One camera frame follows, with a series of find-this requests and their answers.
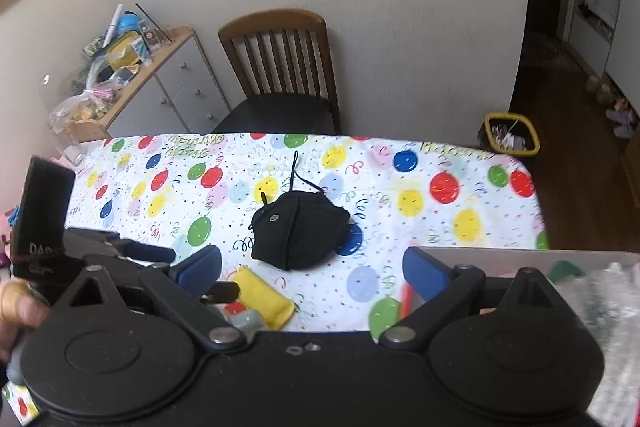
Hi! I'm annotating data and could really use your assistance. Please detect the red cardboard box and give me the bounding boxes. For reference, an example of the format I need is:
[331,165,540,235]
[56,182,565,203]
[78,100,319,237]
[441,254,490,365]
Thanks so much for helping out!
[400,246,640,427]

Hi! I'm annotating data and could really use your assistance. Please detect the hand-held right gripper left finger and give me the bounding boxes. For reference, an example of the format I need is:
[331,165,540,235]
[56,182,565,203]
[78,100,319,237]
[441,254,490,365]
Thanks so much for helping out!
[67,244,248,353]

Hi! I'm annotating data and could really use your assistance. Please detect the brown wooden chair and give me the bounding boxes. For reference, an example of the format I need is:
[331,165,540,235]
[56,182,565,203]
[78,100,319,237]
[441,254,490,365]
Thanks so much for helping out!
[212,9,344,136]

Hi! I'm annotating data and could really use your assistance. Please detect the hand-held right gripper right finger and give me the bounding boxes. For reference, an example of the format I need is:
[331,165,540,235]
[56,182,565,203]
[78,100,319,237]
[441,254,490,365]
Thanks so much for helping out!
[380,246,556,350]

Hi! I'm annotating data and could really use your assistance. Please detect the white rolled paper tube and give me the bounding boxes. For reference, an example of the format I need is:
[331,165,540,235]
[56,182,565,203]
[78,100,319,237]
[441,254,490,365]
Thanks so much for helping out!
[101,4,124,48]

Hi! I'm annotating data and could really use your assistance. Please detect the grey-green ceramic cup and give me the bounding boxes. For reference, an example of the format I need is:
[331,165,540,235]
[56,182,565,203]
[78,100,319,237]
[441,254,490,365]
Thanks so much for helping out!
[227,307,267,334]

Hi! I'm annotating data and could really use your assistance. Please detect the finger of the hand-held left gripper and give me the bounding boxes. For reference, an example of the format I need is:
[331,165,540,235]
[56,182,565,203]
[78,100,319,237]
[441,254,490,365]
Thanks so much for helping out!
[112,238,177,267]
[64,227,123,254]

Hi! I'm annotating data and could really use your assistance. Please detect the clear bag of snacks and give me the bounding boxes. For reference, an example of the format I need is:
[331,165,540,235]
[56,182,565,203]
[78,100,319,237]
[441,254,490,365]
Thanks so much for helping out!
[49,88,122,134]

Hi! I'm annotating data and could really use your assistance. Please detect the clear drinking glass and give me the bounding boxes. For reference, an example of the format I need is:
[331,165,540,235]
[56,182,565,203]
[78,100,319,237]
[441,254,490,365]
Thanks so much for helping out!
[62,139,92,168]

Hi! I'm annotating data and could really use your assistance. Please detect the person's left hand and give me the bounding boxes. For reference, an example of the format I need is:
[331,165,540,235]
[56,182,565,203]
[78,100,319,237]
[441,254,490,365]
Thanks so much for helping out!
[0,279,52,364]

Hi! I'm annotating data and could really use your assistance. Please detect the wooden white sideboard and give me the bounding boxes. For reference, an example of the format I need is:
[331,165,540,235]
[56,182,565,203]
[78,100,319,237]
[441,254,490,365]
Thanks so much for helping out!
[70,26,232,142]

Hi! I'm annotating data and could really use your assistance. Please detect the pink plastic object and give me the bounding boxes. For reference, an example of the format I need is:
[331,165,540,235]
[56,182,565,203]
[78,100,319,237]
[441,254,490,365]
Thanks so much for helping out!
[0,204,21,269]

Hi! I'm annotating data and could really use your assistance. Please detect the yellow rimmed trash bin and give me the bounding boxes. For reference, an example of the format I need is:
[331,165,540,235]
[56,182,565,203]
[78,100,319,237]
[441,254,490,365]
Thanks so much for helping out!
[477,112,542,158]

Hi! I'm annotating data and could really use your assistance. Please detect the blue yellow toy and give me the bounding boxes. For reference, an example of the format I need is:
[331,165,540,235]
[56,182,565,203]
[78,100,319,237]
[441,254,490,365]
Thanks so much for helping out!
[106,11,151,70]

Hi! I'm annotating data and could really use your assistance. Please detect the black cloth pouch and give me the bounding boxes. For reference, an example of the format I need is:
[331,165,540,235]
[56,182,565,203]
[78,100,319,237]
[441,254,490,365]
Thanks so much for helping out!
[249,151,352,271]

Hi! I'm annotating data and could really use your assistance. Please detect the white paper bag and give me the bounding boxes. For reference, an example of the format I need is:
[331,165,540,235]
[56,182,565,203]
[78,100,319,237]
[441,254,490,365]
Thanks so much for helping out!
[579,0,622,38]

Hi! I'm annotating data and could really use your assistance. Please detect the yellow sponge cloth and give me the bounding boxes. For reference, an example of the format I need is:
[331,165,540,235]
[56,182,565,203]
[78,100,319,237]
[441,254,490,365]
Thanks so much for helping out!
[232,264,297,331]

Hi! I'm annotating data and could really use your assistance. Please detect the clear plastic bag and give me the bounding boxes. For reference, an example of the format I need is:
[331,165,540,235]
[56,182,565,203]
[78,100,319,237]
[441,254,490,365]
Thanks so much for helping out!
[554,257,640,427]

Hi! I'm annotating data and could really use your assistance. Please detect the purple plush slippers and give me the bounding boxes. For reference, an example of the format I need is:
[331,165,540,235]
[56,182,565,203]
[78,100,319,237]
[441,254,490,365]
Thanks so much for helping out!
[605,98,639,140]

